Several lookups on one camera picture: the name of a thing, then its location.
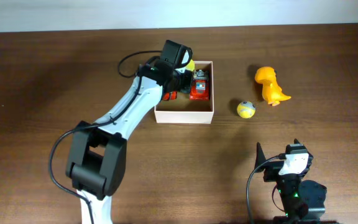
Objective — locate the white cardboard box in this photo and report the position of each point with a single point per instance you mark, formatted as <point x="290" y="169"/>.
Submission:
<point x="182" y="110"/>

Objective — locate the small red toy car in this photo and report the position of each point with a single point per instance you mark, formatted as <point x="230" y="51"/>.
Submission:
<point x="170" y="96"/>

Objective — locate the red toy fire truck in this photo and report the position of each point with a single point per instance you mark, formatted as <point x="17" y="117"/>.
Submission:
<point x="199" y="85"/>

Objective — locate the yellow grey ball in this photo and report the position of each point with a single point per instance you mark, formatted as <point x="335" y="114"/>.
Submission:
<point x="246" y="109"/>

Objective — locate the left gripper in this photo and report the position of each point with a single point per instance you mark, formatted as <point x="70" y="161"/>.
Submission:
<point x="187" y="78"/>

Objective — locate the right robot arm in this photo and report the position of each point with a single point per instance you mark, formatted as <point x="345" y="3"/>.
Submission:
<point x="302" y="200"/>

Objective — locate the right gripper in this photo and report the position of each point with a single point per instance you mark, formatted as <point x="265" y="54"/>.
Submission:
<point x="272" y="170"/>

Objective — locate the yellow wooden rattle drum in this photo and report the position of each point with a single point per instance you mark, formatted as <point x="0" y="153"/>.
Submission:
<point x="190" y="66"/>

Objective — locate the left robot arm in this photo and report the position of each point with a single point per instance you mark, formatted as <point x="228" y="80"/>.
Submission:
<point x="97" y="159"/>

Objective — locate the orange toy dinosaur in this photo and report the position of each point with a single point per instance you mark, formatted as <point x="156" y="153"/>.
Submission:
<point x="271" y="92"/>

